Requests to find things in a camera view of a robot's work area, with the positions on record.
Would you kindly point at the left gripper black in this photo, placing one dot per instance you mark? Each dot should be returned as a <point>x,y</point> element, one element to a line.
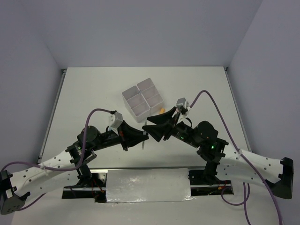
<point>135,136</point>

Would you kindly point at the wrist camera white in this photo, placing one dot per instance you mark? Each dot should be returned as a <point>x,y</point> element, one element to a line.
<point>115,120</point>
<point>183,108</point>

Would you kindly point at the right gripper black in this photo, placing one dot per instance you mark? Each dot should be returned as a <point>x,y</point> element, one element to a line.
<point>162,127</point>

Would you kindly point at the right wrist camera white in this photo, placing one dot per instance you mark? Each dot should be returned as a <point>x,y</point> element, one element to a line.
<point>183,108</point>

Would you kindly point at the left white divided container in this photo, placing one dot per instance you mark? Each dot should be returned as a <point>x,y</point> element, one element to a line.
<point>136,104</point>

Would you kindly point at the right white divided container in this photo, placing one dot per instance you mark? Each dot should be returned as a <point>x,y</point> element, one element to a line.
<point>151,95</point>

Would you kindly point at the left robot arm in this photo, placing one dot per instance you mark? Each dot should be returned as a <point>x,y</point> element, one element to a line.
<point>69,168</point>

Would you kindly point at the green gel pen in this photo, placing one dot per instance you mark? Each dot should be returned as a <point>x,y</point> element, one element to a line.
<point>143,143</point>

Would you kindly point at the silver foil sheet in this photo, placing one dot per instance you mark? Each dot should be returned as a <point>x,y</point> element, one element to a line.
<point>148,185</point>

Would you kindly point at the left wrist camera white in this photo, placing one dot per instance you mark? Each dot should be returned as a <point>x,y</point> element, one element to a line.
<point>115,120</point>

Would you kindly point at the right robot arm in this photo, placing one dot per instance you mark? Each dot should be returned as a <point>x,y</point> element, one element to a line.
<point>223,160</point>

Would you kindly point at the white divided container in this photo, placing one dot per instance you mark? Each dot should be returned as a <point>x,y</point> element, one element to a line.
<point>151,95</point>
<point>136,104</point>

